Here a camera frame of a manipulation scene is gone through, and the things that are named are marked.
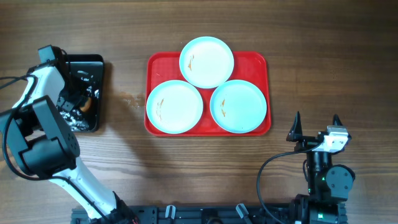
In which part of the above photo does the green yellow sponge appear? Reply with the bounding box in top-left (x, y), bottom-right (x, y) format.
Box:
top-left (79, 97), bottom-right (92, 113)

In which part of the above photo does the light blue plate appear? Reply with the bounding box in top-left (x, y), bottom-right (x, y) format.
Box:
top-left (146, 80), bottom-right (203, 134)
top-left (210, 80), bottom-right (268, 134)
top-left (178, 36), bottom-right (234, 89)

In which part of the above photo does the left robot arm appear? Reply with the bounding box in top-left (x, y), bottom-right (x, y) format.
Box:
top-left (1, 60), bottom-right (139, 223)

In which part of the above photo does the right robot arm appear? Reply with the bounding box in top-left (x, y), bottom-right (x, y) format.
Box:
top-left (287, 113), bottom-right (355, 224)

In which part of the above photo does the black water basin tray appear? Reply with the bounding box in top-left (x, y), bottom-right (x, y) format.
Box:
top-left (57, 54), bottom-right (105, 133)

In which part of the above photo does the red plastic tray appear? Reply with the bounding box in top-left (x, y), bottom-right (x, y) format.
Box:
top-left (146, 51), bottom-right (272, 137)

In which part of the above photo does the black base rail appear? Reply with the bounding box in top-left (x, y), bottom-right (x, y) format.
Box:
top-left (71, 203), bottom-right (348, 224)

